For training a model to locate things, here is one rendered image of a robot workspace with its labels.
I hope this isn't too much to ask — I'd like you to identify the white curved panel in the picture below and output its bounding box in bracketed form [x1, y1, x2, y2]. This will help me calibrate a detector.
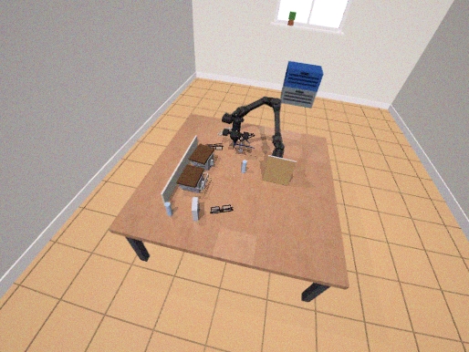
[162, 135, 198, 205]

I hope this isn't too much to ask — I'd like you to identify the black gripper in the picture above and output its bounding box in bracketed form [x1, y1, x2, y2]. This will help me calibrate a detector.
[223, 126, 249, 143]

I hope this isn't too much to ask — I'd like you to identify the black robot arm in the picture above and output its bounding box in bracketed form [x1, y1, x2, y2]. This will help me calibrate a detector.
[222, 97, 285, 158]

